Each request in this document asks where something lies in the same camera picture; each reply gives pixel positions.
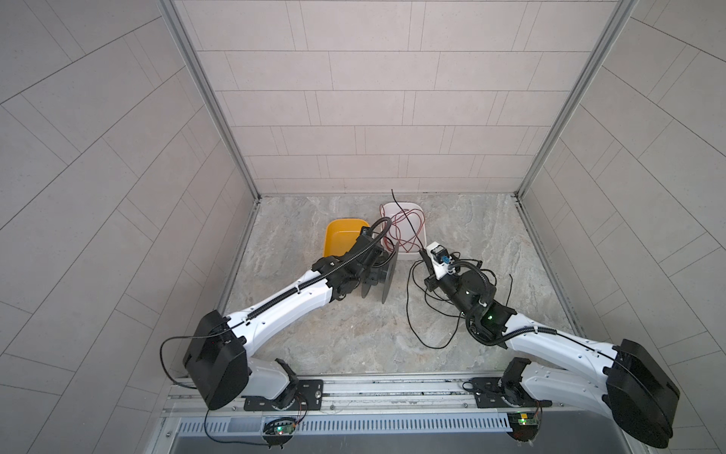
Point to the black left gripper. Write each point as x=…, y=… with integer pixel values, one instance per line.
x=373, y=263

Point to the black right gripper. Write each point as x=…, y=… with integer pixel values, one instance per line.
x=431, y=282

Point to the grey perforated cable spool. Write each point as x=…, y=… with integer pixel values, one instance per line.
x=380, y=274

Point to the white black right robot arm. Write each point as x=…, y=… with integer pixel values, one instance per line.
x=623, y=382

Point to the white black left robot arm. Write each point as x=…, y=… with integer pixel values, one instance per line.
x=219, y=359

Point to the yellow plastic tray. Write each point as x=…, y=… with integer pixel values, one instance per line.
x=341, y=235

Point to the white plastic tray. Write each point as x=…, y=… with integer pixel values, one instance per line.
x=407, y=229

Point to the right circuit board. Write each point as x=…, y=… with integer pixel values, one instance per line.
x=525, y=426

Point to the circuit board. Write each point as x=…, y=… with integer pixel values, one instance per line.
x=525, y=426
x=284, y=426

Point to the left circuit board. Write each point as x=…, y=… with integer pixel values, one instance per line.
x=284, y=426

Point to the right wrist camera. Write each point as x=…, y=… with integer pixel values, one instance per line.
x=439, y=261

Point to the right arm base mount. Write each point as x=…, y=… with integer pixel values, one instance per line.
x=492, y=393

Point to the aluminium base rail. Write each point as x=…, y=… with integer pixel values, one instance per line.
x=432, y=393

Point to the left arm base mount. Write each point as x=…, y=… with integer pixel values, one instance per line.
x=306, y=394

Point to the aluminium corner post left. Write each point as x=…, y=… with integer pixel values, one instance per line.
x=182, y=39

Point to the aluminium corner post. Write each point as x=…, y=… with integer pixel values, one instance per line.
x=182, y=39
x=613, y=28

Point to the aluminium corner post right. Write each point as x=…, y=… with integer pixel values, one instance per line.
x=613, y=28

